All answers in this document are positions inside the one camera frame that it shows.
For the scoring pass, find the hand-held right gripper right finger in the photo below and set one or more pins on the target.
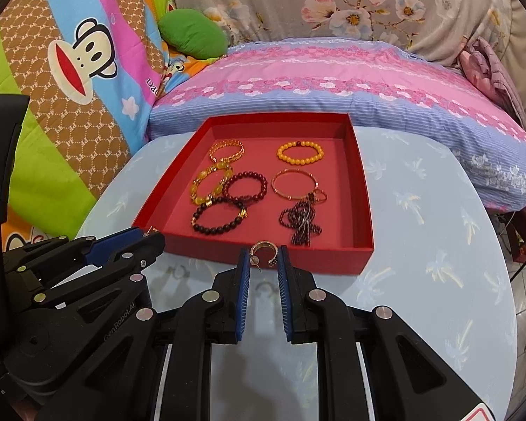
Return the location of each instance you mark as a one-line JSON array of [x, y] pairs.
[[285, 298]]

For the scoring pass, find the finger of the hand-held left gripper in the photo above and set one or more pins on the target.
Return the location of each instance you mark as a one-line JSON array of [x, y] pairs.
[[112, 245], [151, 248]]

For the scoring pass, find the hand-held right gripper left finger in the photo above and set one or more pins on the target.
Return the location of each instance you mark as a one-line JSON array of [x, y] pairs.
[[243, 298]]

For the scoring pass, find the gold hoop earring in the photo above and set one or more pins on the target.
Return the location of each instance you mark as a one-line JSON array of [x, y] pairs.
[[151, 230], [263, 244]]

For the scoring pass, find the red cardboard box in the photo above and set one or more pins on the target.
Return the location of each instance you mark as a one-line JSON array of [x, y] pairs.
[[346, 210]]

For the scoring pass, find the thin gold bangle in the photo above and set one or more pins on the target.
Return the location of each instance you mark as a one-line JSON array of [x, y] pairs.
[[289, 171]]

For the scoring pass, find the cartoon monkey blanket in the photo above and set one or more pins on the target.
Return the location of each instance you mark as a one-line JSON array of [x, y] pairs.
[[92, 109]]

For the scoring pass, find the green pillow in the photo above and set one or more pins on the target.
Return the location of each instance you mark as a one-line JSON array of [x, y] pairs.
[[193, 33]]

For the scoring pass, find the pink purple striped pillow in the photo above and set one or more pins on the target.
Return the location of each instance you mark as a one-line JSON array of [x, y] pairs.
[[333, 74]]

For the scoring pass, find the grey floral sheet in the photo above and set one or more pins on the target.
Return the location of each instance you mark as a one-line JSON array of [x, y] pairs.
[[289, 0]]

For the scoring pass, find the pink folded cloth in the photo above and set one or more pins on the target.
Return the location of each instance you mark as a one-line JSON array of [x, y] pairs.
[[486, 65]]

